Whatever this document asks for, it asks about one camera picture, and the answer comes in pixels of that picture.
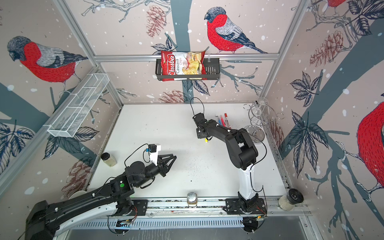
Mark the pink pen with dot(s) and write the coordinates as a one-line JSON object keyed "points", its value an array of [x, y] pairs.
{"points": [[222, 121]]}

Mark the right jar black lid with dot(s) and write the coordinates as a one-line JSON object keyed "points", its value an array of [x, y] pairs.
{"points": [[290, 199]]}

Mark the red cassava chips bag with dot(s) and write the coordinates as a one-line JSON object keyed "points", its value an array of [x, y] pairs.
{"points": [[180, 64]]}

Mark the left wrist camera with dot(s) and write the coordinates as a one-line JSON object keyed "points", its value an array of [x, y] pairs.
{"points": [[153, 151]]}

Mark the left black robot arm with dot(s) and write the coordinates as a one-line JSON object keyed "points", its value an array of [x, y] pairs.
{"points": [[113, 198]]}

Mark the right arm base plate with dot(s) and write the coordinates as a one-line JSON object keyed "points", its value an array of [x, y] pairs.
{"points": [[237, 206]]}

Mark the white marker pen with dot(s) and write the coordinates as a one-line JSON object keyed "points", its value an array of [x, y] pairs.
{"points": [[227, 123]]}

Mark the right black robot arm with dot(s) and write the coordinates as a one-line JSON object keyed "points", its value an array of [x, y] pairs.
{"points": [[242, 152]]}

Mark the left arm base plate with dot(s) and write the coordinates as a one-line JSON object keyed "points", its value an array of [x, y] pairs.
{"points": [[131, 208]]}

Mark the white mesh wall shelf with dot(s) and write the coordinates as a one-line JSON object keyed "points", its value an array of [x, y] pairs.
{"points": [[81, 101]]}

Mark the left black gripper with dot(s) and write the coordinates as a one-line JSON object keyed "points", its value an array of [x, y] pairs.
{"points": [[162, 166]]}

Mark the chrome spiral glass holder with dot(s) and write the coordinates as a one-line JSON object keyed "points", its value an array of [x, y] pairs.
{"points": [[260, 114]]}

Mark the small jar black lid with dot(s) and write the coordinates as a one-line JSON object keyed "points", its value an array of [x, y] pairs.
{"points": [[108, 159]]}

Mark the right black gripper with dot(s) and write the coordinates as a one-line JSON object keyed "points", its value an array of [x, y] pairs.
{"points": [[198, 134]]}

